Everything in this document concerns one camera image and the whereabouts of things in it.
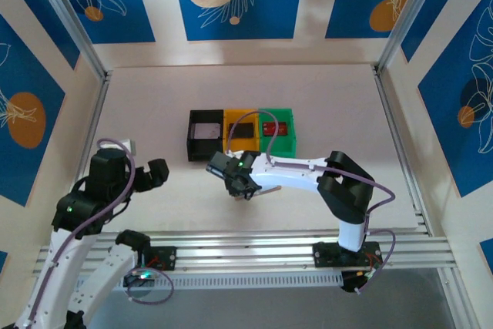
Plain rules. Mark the white card red blossom print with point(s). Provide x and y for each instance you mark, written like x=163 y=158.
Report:
x=204 y=131

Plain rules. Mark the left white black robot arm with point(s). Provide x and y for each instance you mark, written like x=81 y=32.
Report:
x=58 y=267

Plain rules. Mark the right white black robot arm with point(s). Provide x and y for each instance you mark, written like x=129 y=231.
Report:
x=289 y=171

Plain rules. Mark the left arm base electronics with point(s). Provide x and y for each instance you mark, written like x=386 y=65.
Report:
x=138 y=279

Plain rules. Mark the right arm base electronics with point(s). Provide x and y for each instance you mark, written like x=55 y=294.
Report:
x=352 y=284

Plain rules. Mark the black card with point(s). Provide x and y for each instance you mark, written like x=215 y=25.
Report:
x=242 y=130

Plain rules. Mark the yellow plastic bin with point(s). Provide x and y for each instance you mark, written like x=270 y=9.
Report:
x=240 y=144

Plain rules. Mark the black plastic bin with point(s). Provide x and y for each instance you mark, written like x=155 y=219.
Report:
x=204 y=152

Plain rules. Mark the green plastic bin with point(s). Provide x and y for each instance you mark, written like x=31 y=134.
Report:
x=285 y=148

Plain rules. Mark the aluminium rail frame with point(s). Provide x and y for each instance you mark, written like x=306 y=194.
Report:
x=246 y=252

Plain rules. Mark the aluminium side rail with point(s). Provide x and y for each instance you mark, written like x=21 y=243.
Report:
x=400 y=148
x=92 y=121

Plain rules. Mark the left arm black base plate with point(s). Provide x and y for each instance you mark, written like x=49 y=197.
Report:
x=167 y=256

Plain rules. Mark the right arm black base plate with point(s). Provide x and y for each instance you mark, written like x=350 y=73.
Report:
x=325 y=254

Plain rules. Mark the aluminium corner post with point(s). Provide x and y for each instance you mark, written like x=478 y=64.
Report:
x=408 y=17
x=69 y=17

